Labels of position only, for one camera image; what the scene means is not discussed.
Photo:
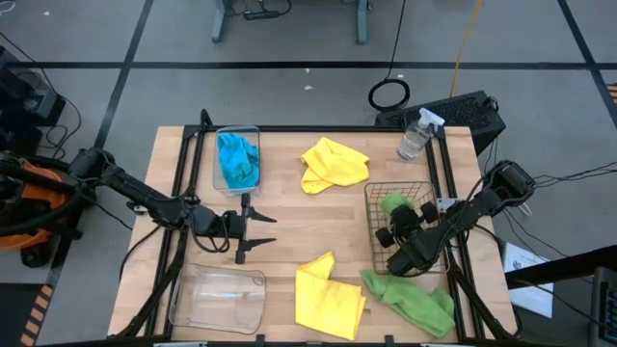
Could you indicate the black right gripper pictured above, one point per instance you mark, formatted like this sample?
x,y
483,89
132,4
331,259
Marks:
x,y
414,233

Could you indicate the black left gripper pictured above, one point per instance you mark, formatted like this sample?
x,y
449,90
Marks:
x,y
231,225

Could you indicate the green microfiber towel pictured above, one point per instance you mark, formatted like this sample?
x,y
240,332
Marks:
x,y
410,301
393,201

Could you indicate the yellow microfiber towel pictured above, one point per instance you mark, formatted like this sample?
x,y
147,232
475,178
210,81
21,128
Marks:
x,y
328,303
337,164

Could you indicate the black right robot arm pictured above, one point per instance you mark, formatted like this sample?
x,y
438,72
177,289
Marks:
x,y
463,217

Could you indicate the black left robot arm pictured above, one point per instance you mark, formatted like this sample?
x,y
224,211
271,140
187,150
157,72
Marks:
x,y
140,193

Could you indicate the clear spray bottle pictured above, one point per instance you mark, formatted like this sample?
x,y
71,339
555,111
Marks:
x,y
413,142

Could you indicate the wide clear plastic bin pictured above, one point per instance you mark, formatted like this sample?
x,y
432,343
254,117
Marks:
x,y
217,299

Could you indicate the narrow clear plastic bin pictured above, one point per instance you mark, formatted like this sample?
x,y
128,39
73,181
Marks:
x,y
236,129

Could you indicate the black computer case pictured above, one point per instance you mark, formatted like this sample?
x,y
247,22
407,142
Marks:
x,y
463,113

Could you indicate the white paper sheet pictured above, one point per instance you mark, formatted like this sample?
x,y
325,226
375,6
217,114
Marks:
x,y
530,294

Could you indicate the black metal beam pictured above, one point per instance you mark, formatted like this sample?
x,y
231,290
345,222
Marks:
x,y
569,265

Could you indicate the grey desk leg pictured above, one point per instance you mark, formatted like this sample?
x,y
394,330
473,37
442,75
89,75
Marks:
x,y
221,21
362,21

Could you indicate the black power strip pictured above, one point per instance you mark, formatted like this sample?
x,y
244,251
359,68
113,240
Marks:
x,y
260,15

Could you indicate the grey keypad device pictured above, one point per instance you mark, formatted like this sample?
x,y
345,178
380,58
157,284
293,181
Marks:
x,y
602,308

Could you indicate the orange vacuum cleaner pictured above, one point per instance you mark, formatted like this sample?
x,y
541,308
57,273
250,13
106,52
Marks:
x,y
19,239

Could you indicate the black mat with striped edge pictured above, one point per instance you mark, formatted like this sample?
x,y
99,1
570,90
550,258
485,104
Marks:
x,y
19,313

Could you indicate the black equipment case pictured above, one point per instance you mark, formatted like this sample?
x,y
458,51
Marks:
x,y
24,96

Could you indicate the black table frame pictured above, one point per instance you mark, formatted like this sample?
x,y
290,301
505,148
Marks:
x,y
313,128

